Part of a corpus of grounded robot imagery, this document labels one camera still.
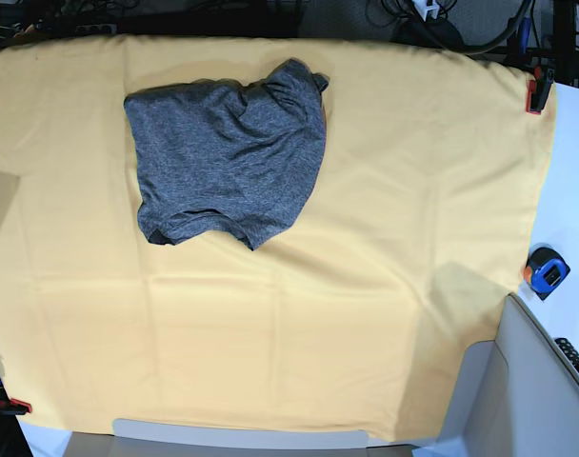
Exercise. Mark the grey long-sleeve shirt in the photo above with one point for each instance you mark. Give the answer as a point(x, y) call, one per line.
point(222, 156)

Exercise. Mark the yellow table cloth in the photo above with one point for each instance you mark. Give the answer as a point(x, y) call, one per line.
point(356, 318)

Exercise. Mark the blue black tape measure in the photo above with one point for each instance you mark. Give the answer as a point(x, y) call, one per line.
point(545, 270)

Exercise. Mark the black power strip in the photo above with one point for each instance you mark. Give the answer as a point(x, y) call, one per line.
point(96, 29)

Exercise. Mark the red black clamp right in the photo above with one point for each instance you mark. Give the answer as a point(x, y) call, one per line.
point(539, 89)

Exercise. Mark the red black clamp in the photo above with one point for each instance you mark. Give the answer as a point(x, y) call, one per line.
point(539, 89)
point(13, 407)

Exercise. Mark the red black clamp left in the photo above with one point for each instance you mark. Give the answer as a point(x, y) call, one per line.
point(13, 407)

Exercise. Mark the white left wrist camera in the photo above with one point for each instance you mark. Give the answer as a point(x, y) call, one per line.
point(427, 9)

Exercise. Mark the black textured handle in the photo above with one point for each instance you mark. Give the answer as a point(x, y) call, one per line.
point(569, 350)

